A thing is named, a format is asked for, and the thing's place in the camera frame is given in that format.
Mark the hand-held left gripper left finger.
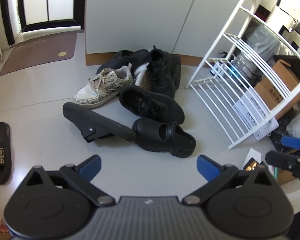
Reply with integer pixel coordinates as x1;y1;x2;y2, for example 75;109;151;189
26;154;116;207

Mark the clear plastic water bottle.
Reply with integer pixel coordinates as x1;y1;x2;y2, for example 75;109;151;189
228;54;256;81

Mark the smartphone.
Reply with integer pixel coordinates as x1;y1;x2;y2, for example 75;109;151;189
243;158;262;172

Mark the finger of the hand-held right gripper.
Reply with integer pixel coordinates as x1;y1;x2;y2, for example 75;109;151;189
265;150;300;173
281;136;300;151

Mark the black chunky clog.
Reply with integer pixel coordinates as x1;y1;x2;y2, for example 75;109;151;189
132;118;197;159
166;55;182;98

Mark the black framed glass door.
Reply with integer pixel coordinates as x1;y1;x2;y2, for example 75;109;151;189
5;0;87;46

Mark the grey plastic bag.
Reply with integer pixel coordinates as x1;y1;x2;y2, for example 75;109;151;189
245;20;291;63

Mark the white cabinet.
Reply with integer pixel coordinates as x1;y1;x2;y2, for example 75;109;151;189
84;0;268;67

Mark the brown door mat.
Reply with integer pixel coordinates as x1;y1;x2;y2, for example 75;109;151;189
0;33;78;76

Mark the black mesh sneaker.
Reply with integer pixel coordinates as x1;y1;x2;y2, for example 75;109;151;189
142;45;174;98
119;85;185;125

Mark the black printed slipper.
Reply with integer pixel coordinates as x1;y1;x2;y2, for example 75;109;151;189
0;122;12;185

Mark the black plastic bag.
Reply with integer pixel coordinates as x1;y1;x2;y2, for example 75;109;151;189
273;119;295;146

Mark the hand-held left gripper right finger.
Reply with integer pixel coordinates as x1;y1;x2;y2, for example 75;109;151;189
182;154;275;207

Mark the brown cardboard box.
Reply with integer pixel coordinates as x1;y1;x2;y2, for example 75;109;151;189
254;59;300;121

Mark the white printed sneaker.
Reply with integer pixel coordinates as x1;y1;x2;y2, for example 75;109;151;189
132;62;150;88
73;66;133;109

